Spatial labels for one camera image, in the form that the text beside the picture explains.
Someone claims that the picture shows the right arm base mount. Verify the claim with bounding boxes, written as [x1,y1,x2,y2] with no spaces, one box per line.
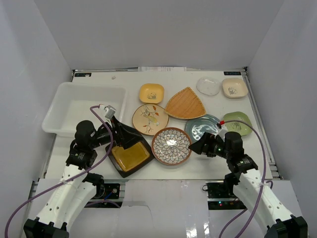
[202,182,246,210]

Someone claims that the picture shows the clear glass small dish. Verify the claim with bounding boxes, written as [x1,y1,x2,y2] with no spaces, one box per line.
[196,77,220,96]

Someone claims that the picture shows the beige bird pattern plate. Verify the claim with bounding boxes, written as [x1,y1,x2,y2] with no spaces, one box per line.
[132,104,169,136]

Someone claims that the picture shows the woven bamboo triangular tray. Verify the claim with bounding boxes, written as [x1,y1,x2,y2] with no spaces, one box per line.
[165,87,207,119]

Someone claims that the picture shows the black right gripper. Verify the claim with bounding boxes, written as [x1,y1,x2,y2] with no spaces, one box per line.
[188,132,231,160]

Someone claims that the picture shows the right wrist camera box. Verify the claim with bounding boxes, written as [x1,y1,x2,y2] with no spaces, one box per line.
[216,120,228,137]

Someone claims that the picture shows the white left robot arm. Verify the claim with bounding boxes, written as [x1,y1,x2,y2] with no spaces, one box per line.
[23,117,150,238]

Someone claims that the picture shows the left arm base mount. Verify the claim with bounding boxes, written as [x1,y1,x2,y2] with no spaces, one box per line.
[92,183,120,200]

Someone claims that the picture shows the blue-grey round plate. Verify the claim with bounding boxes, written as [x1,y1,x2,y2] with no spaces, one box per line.
[184,114,227,143]

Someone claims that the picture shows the yellow square panda dish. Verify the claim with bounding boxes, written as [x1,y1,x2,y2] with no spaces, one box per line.
[139,83,164,104]

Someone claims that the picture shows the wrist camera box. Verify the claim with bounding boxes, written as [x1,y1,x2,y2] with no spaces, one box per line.
[216,120,228,137]
[99,104,116,122]

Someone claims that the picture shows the white plastic bin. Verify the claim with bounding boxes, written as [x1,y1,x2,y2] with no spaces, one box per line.
[42,82,128,137]

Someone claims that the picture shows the black square amber plate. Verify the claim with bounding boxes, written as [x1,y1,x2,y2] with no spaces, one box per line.
[108,137,155,178]

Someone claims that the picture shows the flower pattern round bowl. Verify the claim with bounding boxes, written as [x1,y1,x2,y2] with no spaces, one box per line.
[151,127,191,166]

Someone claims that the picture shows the cream square panda dish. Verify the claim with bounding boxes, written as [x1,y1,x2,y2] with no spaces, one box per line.
[222,78,249,99]

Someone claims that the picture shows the papers at table back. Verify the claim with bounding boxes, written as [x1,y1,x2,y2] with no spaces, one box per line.
[138,66,187,72]

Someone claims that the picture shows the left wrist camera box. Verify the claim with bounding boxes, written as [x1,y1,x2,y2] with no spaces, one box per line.
[99,104,116,122]

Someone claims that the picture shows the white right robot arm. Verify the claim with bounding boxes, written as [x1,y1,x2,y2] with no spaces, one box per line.
[189,132,308,238]

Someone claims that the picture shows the green square panda dish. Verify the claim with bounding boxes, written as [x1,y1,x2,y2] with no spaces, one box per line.
[222,112,252,136]

